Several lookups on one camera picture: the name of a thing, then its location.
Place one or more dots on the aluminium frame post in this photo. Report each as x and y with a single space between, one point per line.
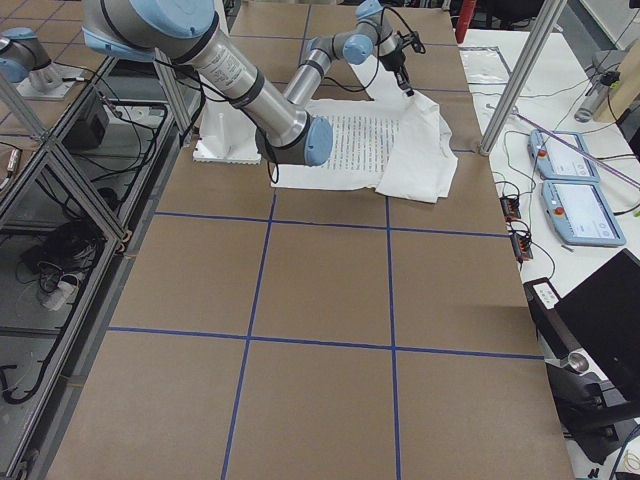
535 42

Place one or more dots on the black box with white label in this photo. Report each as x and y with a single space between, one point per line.
542 300

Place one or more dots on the clear plastic document sleeve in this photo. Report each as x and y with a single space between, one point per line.
485 66

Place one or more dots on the red fire extinguisher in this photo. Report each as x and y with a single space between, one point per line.
464 19

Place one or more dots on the white power strip floor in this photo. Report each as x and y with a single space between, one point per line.
65 288

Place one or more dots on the blue teach pendant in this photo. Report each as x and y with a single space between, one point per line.
581 215
557 157

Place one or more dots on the lower blue teach pendant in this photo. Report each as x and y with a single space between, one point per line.
581 215

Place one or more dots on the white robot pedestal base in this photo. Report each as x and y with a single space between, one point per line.
226 135

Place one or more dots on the black laptop screen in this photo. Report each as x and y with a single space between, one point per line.
602 313

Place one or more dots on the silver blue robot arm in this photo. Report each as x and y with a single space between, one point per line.
373 36
188 32

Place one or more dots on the white long-sleeve printed shirt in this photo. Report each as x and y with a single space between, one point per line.
395 144

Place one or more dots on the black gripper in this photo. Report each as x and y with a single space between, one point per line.
393 61

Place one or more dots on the upper blue teach pendant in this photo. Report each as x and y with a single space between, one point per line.
557 157

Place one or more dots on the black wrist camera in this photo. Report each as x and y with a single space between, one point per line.
411 39

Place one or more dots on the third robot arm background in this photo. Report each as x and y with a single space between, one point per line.
26 64

